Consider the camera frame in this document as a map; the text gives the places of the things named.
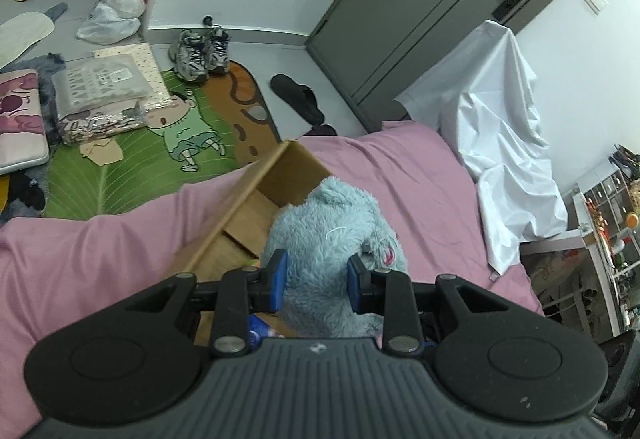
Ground cream dotted packet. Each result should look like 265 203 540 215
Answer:
92 42 171 110

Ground white plastic bags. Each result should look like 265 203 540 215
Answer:
75 1 142 45

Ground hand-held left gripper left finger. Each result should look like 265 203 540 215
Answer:
121 249 290 356

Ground pink cartoon cushion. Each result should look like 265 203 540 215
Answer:
0 68 51 176

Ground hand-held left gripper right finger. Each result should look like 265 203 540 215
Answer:
346 254 507 354

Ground green cartoon rug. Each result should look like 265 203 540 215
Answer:
42 41 284 220

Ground printed tote bag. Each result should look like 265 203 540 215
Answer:
522 246 606 320

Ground clear packaged garment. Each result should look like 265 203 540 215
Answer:
51 53 154 118

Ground grey fluffy plush toy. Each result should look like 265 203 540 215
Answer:
260 176 409 338

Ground white storage shelf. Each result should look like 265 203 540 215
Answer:
572 143 640 336

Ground white cover cloth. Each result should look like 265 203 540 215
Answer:
394 20 569 278

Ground white insole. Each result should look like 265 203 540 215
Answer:
0 11 55 70

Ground pink bed sheet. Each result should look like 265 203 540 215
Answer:
0 121 546 428

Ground grey door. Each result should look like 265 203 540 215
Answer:
305 0 614 130

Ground grey white sneaker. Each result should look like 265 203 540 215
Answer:
205 24 232 75
168 29 210 84

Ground grey fuzzy sock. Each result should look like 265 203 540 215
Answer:
42 2 69 25

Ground dark grey shaggy rug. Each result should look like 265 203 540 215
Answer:
0 52 69 225

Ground brown cardboard scrap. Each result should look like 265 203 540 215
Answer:
79 138 124 166

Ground brown cardboard box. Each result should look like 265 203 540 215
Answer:
165 140 334 348

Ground patterned plastic packet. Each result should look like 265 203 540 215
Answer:
57 101 174 145

